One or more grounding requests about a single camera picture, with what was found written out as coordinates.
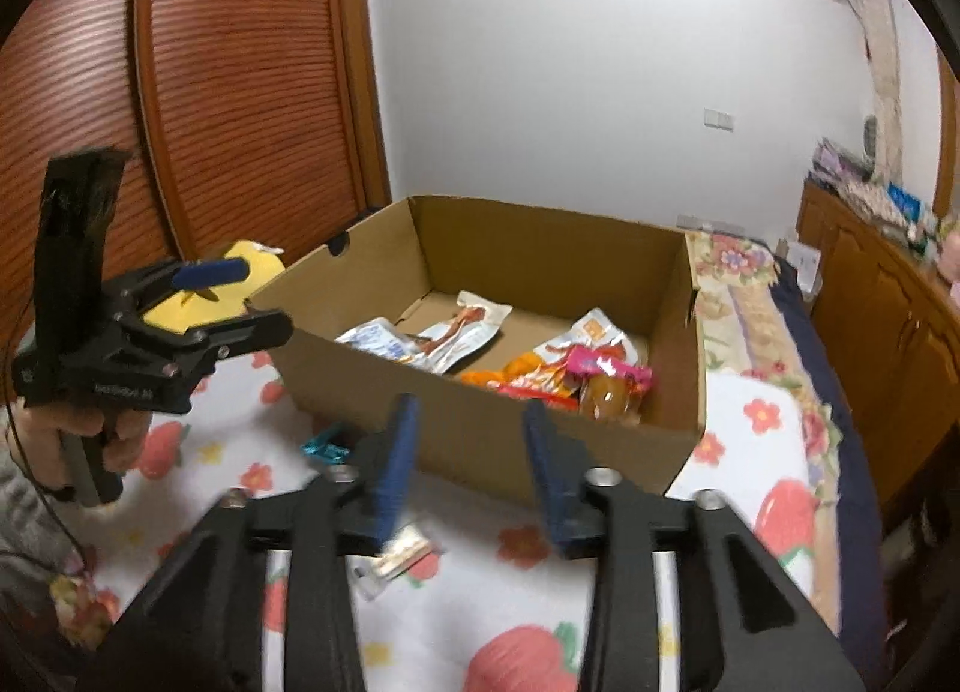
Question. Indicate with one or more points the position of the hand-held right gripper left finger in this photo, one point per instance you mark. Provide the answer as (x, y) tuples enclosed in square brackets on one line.
[(394, 467)]

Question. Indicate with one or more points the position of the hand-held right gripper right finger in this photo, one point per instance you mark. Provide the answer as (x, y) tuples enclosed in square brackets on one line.
[(547, 482)]

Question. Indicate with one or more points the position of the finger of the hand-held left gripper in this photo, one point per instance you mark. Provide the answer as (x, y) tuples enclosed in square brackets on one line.
[(225, 337), (210, 272)]

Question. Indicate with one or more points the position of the cardboard box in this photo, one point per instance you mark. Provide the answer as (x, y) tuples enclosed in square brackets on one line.
[(465, 429)]

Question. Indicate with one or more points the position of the small white beige packet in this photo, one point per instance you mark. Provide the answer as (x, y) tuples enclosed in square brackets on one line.
[(401, 558)]

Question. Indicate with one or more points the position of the amber jelly cup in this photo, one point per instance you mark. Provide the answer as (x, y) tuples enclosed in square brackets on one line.
[(611, 399)]

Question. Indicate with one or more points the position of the orange snack packet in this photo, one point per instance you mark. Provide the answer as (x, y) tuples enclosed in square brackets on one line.
[(517, 373)]

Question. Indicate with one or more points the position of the white blue snack packet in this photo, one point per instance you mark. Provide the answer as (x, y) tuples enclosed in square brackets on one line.
[(375, 341)]

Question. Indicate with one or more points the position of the pink snack packet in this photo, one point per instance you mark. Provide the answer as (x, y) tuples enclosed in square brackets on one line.
[(607, 366)]

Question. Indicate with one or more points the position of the white chicken foot snack packet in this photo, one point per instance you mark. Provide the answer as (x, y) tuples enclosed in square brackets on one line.
[(465, 332)]

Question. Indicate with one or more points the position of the orange-label chicken foot snack packet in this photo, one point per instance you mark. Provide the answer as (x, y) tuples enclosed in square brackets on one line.
[(592, 332)]

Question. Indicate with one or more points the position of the person's left forearm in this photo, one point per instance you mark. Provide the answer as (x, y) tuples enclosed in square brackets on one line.
[(30, 534)]

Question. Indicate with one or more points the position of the person's left hand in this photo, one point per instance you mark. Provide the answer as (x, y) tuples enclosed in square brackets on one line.
[(37, 448)]

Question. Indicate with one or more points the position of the yellow plush toy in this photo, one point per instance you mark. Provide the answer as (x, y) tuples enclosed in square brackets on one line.
[(255, 264)]

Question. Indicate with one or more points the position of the teal candy wrapper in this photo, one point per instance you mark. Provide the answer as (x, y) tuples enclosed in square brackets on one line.
[(326, 446)]

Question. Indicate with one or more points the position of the white strawberry print blanket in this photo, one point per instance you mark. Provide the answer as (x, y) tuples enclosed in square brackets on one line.
[(465, 587)]

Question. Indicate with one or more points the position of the wooden louvered wardrobe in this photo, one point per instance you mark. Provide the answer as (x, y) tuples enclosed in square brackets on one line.
[(225, 62)]

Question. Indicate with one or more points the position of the floral blanket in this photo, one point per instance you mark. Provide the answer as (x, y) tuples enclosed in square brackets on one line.
[(750, 309)]

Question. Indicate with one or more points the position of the dark blue bed sheet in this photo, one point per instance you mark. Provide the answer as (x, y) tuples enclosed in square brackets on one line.
[(855, 512)]

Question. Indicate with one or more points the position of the white paper bag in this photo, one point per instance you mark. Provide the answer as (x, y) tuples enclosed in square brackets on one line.
[(802, 266)]

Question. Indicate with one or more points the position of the wooden cabinet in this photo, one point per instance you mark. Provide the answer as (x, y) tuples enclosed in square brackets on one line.
[(900, 332)]

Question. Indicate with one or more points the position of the floral fabric bundle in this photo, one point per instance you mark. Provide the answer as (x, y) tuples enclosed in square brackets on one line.
[(870, 199)]

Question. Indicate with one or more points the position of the purple folded stack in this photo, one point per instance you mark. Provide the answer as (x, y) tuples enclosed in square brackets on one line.
[(838, 159)]

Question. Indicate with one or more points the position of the blue box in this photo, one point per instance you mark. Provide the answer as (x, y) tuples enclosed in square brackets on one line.
[(904, 200)]

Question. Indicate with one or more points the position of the pink thermos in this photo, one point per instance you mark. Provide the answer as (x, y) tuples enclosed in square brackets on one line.
[(952, 249)]

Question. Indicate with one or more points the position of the cream patterned curtain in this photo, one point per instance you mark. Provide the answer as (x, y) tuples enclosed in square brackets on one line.
[(877, 62)]

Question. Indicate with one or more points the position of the white wall switch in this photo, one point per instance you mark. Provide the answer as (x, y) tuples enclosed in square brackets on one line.
[(718, 117)]

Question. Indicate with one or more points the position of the wooden window frame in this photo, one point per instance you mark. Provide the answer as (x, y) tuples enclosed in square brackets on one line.
[(946, 137)]

